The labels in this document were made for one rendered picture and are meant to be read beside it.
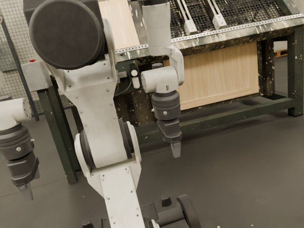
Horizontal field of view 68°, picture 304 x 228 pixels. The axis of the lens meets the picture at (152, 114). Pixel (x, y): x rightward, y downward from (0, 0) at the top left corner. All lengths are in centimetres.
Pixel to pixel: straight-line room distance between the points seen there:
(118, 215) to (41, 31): 59
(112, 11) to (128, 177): 163
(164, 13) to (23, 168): 57
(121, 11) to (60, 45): 176
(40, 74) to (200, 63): 133
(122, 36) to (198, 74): 77
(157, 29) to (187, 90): 156
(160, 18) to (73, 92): 30
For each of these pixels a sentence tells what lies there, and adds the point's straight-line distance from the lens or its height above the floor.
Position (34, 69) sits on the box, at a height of 89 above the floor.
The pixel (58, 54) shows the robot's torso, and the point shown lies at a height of 91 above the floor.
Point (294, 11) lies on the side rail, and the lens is 242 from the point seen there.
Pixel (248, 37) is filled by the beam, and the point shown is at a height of 80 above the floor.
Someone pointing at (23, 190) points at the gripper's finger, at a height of 57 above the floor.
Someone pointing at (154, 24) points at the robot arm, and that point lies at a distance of 62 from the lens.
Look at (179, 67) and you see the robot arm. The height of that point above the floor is 82.
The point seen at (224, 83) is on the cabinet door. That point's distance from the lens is 228.
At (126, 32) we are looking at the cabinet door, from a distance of 198.
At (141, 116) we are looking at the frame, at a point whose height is 27.
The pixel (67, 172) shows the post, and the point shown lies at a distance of 186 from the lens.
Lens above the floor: 90
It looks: 17 degrees down
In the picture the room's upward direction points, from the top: 11 degrees counter-clockwise
